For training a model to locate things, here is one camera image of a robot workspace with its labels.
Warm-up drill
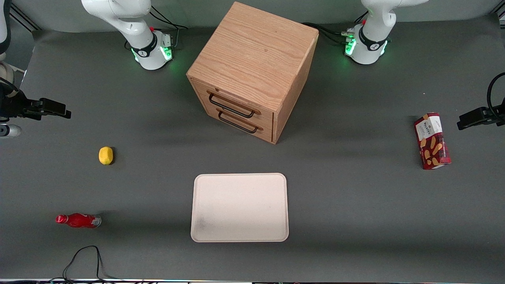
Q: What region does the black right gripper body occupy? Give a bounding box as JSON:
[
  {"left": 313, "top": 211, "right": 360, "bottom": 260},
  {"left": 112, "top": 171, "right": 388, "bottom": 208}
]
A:
[{"left": 0, "top": 79, "right": 42, "bottom": 122}]

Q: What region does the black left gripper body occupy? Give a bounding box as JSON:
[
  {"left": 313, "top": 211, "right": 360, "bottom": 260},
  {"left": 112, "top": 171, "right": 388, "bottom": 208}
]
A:
[{"left": 488, "top": 107, "right": 505, "bottom": 127}]

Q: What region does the red coke bottle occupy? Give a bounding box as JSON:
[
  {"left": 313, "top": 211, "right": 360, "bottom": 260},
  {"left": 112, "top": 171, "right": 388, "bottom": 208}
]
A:
[{"left": 55, "top": 213, "right": 102, "bottom": 229}]

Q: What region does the beige plastic tray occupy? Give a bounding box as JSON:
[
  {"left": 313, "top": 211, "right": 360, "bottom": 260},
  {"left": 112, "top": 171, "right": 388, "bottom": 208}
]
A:
[{"left": 191, "top": 173, "right": 289, "bottom": 243}]

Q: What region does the grey object beside table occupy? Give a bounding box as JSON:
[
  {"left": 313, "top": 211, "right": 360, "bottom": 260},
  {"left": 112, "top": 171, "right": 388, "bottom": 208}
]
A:
[{"left": 0, "top": 61, "right": 25, "bottom": 93}]

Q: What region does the red cookie box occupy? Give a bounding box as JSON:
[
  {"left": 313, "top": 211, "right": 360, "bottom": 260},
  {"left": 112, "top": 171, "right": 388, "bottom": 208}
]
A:
[{"left": 413, "top": 112, "right": 451, "bottom": 170}]

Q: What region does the yellow lemon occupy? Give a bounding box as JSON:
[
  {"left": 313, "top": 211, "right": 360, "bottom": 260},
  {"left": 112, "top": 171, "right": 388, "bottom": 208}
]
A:
[{"left": 98, "top": 146, "right": 114, "bottom": 165}]

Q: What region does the wooden drawer front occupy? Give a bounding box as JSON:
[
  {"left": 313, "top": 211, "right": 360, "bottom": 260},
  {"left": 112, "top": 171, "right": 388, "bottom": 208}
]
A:
[
  {"left": 199, "top": 103, "right": 274, "bottom": 143},
  {"left": 192, "top": 79, "right": 274, "bottom": 129}
]

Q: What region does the wooden drawer cabinet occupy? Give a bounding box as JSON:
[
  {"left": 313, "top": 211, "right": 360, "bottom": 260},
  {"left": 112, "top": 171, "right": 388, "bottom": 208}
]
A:
[{"left": 186, "top": 1, "right": 319, "bottom": 145}]

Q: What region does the black looped gripper cable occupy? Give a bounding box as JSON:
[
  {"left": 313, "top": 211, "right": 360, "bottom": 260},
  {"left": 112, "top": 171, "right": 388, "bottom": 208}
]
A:
[{"left": 486, "top": 72, "right": 505, "bottom": 116}]

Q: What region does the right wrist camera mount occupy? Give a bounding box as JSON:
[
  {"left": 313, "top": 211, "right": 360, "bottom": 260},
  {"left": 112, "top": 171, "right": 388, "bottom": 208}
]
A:
[{"left": 0, "top": 124, "right": 22, "bottom": 139}]

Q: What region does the black cable at table edge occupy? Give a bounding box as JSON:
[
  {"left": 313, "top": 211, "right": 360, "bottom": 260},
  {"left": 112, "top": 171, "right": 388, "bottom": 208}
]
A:
[{"left": 47, "top": 245, "right": 121, "bottom": 283}]

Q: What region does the black right arm base cable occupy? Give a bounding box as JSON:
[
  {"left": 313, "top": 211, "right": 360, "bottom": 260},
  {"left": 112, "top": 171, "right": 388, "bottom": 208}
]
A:
[{"left": 149, "top": 4, "right": 189, "bottom": 52}]

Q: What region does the black arm base cable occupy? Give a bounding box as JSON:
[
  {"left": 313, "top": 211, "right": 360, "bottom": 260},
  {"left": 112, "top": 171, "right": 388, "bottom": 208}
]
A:
[
  {"left": 149, "top": 4, "right": 189, "bottom": 52},
  {"left": 302, "top": 22, "right": 355, "bottom": 46}
]

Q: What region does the black metal drawer handle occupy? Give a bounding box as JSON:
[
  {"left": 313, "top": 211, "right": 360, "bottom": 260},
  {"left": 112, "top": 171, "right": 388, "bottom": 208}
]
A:
[
  {"left": 217, "top": 109, "right": 260, "bottom": 134},
  {"left": 208, "top": 92, "right": 258, "bottom": 119}
]

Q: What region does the black left arm base cable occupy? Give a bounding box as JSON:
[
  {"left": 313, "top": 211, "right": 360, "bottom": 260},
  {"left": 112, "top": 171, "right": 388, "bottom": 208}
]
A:
[{"left": 302, "top": 22, "right": 355, "bottom": 46}]

